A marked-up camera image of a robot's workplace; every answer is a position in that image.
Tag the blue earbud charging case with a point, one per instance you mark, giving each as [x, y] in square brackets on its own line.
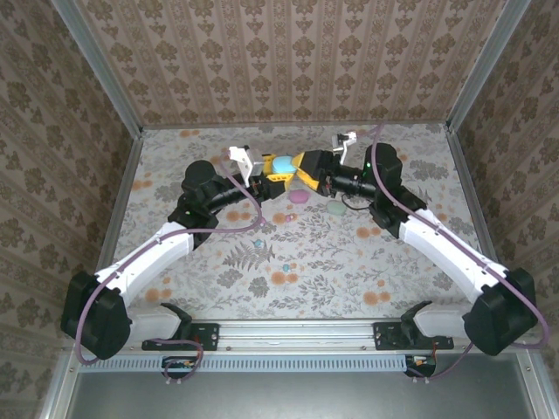
[283, 164]

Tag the pink earbud charging case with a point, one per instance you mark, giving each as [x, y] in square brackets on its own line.
[299, 197]

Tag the mint green earbud charging case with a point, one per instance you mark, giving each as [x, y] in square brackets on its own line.
[336, 208]

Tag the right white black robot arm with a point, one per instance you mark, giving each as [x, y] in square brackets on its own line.
[454, 253]

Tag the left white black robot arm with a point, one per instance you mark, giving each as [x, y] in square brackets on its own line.
[144, 257]

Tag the floral patterned table cloth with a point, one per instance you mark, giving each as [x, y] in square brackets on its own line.
[305, 301]

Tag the small black connector box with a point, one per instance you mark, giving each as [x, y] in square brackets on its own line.
[179, 368]
[421, 368]

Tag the grey sheet metal tray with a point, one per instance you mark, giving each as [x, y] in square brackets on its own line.
[305, 397]

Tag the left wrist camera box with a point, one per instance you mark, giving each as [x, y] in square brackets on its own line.
[242, 157]

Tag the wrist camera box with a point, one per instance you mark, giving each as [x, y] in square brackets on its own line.
[242, 157]
[345, 142]

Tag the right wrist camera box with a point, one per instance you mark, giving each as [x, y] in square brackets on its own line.
[345, 142]

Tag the aluminium table side rail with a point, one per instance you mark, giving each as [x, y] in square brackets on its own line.
[468, 183]
[127, 174]

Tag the aluminium frame post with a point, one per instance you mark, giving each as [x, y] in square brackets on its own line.
[102, 70]
[482, 65]

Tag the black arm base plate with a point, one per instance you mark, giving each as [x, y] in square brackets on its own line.
[209, 336]
[384, 336]

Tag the long aluminium mounting rail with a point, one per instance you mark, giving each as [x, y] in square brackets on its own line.
[297, 334]

